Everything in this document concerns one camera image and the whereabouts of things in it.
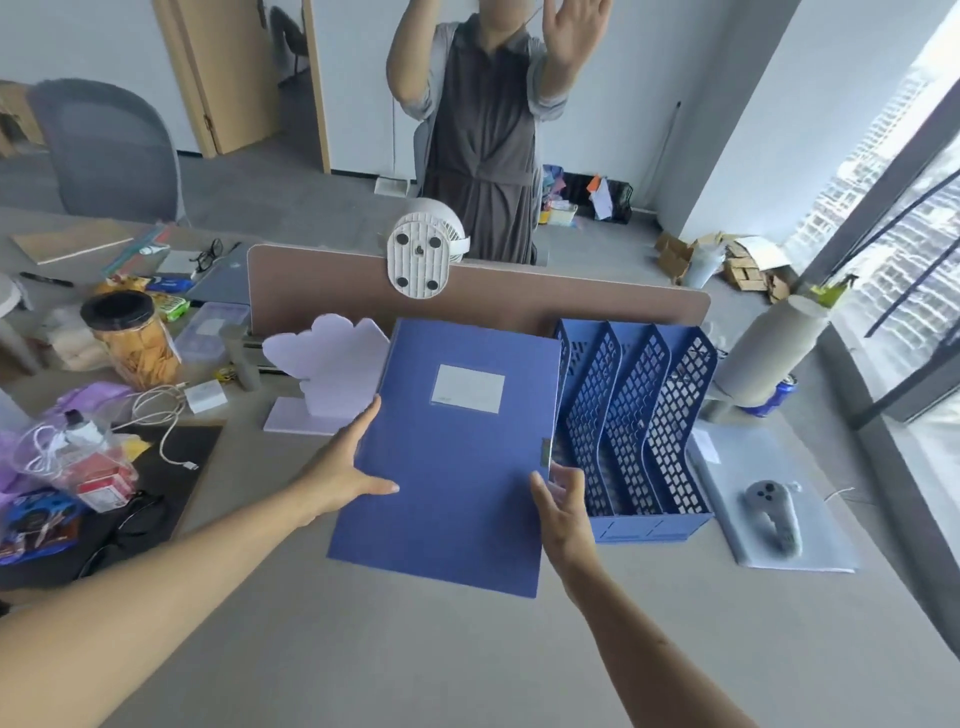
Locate person's right hand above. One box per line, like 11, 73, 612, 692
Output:
529, 465, 599, 584

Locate person's left hand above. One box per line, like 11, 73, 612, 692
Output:
294, 395, 402, 528

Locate blue file folder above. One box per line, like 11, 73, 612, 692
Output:
327, 317, 565, 600

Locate person's right forearm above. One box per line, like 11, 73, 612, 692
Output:
553, 556, 760, 728

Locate person's left forearm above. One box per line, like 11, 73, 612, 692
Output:
0, 483, 316, 728

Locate blue plastic file rack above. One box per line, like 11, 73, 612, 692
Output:
552, 318, 720, 546

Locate lilac cloud-shaped stand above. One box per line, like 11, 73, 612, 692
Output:
261, 314, 392, 437

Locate grey paper pad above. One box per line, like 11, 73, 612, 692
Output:
685, 420, 861, 576

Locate white charger block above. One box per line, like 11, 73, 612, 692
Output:
183, 380, 229, 416

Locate black desk mat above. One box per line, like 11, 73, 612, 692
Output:
0, 425, 225, 591

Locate brown desk divider panel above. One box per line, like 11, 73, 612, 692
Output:
246, 243, 713, 340

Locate clear lilac plastic box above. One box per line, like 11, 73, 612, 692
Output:
173, 300, 252, 367

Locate grey handheld controller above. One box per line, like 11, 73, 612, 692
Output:
743, 479, 804, 558

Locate white clip-on fan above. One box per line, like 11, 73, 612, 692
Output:
384, 196, 473, 302

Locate grey laptop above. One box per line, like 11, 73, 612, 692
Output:
186, 240, 253, 308

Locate blue drink can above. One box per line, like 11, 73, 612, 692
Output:
748, 374, 799, 419

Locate red white small box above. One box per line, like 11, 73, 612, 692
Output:
74, 464, 138, 516

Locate grey cardboard roll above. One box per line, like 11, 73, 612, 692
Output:
718, 293, 833, 411

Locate green yellow snack packet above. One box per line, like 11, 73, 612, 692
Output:
145, 291, 189, 323

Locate clear snack jar black lid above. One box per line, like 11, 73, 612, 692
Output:
80, 290, 184, 392

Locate clear plastic bag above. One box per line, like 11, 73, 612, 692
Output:
13, 408, 141, 516

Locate white bottle black cap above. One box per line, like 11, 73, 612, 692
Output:
63, 410, 107, 453

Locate white notebook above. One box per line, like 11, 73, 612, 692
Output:
154, 249, 203, 279

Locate purple cloth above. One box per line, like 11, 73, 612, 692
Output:
39, 380, 138, 423

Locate black floor basket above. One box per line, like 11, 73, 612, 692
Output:
560, 171, 636, 225

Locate pile of cardboard boxes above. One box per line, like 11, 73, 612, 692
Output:
654, 231, 798, 306

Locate teal flat folder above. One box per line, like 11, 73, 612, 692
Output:
100, 224, 175, 278

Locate blue snack packet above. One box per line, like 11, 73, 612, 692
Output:
0, 490, 83, 566

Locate thin broom stick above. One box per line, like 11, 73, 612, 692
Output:
658, 100, 683, 216

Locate grey office chair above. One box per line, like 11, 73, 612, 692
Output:
26, 78, 190, 227

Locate wooden door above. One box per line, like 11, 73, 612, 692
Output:
153, 0, 283, 158

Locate white charging cable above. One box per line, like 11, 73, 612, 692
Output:
111, 383, 201, 474

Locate black thin-frame eyeglasses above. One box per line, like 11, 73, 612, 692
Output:
78, 490, 171, 579

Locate dark window frame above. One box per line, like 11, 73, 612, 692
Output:
772, 0, 960, 429

